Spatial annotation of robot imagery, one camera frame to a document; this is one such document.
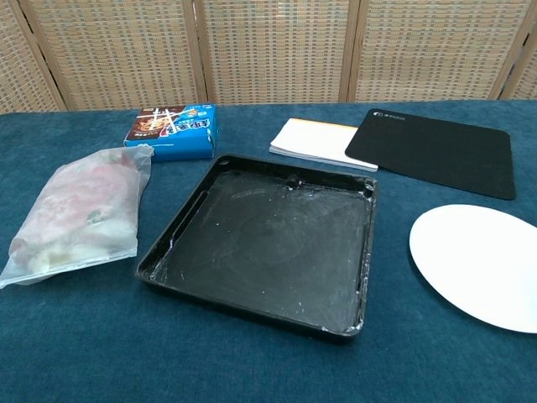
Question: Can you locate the white round plate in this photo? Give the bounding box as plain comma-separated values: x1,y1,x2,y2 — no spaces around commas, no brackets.
409,204,537,335

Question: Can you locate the black square tray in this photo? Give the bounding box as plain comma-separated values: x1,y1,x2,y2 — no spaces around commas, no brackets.
133,154,379,337

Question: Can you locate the white notepad with orange edge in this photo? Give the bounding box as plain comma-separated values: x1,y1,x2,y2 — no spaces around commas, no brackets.
268,118,379,172

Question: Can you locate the blue snack box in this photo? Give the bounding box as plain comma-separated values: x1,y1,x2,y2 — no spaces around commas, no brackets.
123,103,218,163

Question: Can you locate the woven rattan folding screen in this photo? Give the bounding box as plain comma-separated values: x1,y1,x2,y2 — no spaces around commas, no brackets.
0,0,537,113

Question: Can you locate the black mouse pad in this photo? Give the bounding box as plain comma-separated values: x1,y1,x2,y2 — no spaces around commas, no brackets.
344,108,517,201

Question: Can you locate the frosted plastic bag with clothes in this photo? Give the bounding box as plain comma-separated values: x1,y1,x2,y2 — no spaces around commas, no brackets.
0,143,154,290

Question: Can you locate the blue table cloth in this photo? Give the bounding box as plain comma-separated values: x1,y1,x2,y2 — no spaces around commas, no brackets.
0,97,537,403

